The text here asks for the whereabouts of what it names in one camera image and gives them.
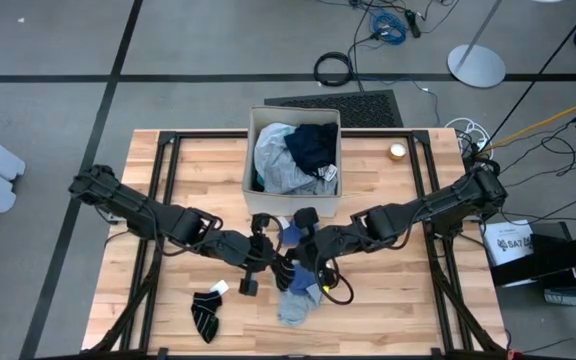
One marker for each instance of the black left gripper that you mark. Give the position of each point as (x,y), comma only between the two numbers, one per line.
(258,252)

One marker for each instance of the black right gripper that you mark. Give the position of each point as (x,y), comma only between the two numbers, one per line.
(318,250)

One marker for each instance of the grey hooded sweatshirt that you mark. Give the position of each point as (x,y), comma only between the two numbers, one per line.
(292,234)

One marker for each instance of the black striped sock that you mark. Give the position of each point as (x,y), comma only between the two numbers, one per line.
(205,315)
(285,274)

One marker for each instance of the white paper sock label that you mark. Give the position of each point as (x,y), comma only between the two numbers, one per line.
(219,287)
(283,220)

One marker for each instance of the white printed garment label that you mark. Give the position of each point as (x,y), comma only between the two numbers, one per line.
(329,172)

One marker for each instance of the clothes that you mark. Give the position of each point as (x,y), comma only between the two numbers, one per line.
(278,165)

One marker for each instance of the navy underwear white lettering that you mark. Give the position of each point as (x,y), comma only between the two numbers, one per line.
(310,147)

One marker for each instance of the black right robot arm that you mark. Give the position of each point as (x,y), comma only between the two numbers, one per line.
(433,205)

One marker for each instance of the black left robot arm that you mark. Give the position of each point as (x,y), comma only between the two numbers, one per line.
(163,220)

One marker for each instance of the beige fabric storage box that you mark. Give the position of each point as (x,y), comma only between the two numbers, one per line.
(288,205)

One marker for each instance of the round brown tape roll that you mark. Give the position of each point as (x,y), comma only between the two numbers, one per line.
(397,159)

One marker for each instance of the black floor mat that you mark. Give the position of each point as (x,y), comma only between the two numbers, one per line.
(363,110)

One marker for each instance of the white printed box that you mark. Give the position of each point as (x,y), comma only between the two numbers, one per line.
(510,242)

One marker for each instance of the grey round-base floor stand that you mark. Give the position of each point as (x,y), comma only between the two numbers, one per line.
(478,67)

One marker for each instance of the black power strip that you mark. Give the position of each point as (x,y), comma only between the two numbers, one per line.
(413,24)

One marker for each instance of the black side table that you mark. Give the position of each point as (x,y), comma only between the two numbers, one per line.
(568,250)

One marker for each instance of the black aluminium table frame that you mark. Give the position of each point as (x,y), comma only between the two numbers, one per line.
(203,134)

